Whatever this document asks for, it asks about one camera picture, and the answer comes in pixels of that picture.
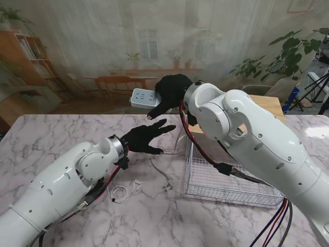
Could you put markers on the printed room scene backdrop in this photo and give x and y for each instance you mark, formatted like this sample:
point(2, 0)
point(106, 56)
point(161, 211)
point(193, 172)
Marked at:
point(77, 38)

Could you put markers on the white bench edge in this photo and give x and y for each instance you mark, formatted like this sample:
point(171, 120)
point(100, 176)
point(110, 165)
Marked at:
point(314, 75)

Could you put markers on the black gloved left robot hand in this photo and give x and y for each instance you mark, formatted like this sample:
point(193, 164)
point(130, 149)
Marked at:
point(141, 139)

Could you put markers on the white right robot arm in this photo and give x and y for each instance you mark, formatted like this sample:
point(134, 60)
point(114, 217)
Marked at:
point(257, 133)

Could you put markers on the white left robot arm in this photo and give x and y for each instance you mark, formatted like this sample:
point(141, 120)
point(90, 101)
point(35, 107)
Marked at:
point(51, 190)

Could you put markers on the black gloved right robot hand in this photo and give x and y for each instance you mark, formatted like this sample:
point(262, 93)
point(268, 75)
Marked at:
point(172, 90)

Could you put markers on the grey chair back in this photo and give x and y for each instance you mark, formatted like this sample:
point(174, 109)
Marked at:
point(259, 88)

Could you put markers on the black tripod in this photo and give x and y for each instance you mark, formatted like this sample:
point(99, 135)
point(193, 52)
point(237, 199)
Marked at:
point(318, 83)

